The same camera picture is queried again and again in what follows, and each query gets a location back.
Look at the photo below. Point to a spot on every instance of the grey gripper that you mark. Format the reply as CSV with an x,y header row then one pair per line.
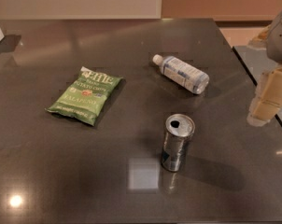
x,y
280,37

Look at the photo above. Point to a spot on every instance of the clear plastic water bottle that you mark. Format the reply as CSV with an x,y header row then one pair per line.
x,y
184,74

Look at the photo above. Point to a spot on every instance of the green jalapeno chips bag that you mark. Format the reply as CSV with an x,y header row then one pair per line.
x,y
86,96

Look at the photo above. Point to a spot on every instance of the silver open soda can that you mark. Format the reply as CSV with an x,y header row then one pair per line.
x,y
179,130

